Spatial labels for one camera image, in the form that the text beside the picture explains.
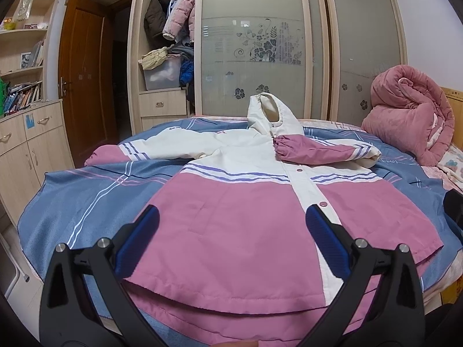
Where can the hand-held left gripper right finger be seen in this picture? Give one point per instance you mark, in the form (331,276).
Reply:
(323,231)

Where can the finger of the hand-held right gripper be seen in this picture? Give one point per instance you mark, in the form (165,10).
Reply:
(455,213)

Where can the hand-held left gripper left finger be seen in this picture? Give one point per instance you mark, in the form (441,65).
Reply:
(143,231)

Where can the pink and white hooded jacket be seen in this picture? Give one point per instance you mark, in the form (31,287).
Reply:
(235,231)

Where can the pile of grey clothes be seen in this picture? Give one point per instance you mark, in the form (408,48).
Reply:
(181,51)

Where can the floral pink bed sheet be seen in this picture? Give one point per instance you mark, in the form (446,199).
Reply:
(452,166)

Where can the blue plaid bed sheet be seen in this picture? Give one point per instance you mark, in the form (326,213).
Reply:
(72,206)

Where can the wooden headboard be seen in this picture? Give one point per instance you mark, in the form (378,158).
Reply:
(454,112)

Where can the rolled pink quilt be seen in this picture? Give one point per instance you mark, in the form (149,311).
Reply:
(401,108)

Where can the beige wardrobe drawer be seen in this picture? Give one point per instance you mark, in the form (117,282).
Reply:
(162,104)

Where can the beige bookshelf cabinet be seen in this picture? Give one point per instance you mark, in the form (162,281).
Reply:
(36,151)

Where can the beige wooden wardrobe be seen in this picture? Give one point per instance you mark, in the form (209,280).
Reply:
(134,79)

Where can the clear plastic storage box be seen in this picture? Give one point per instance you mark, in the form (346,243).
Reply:
(162,77)

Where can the frosted floral glass sliding door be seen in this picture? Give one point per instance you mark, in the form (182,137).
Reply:
(253,90)

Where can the blue sticker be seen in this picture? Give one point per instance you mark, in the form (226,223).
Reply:
(29,120)

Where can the brown wooden door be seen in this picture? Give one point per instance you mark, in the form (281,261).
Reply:
(86,79)

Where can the blue puffer garment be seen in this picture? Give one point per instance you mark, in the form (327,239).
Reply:
(186,72)

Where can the yellowish crumpled cloth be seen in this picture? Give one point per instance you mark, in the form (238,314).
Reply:
(153,58)

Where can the row of books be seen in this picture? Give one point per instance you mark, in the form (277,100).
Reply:
(23,97)

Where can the green bag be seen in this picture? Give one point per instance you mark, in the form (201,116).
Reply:
(3,95)

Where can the hanging dark brown jacket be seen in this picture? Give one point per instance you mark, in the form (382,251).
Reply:
(155,14)

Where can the hanging pink puffer jacket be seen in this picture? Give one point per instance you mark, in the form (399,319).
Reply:
(181,11)

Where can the small picture frame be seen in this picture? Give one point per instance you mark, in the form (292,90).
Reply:
(25,60)

